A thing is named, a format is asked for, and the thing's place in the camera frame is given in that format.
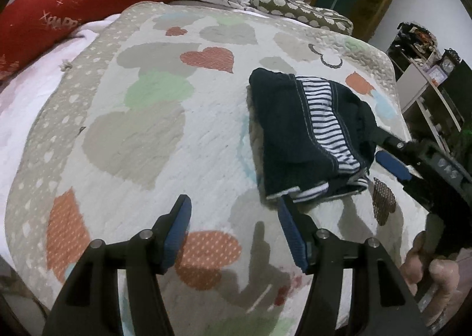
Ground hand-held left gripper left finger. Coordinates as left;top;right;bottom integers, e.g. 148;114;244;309
42;194;192;336

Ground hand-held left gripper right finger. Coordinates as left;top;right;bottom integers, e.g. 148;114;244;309
277;196;428;336

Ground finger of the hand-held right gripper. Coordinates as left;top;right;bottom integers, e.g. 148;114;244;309
375;151;414;182
372;129;408;152

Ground navy pants with striped lining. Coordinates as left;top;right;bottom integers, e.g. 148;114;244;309
246;68;380;205

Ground person's right hand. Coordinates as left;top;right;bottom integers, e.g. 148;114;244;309
400;231;461;333

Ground dark shelf unit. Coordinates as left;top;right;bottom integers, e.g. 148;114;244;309
385;21;472;154

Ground heart print quilt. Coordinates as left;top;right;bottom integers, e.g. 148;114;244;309
5;2;432;336

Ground small table clock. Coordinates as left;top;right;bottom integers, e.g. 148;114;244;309
442;49;461;78

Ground olive dotted pillow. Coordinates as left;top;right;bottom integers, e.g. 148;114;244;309
249;0;355;35

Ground pale pink bed sheet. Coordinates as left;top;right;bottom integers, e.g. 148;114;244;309
0;14;122;259

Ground long red pillow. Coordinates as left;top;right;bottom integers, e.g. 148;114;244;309
0;0;264;82

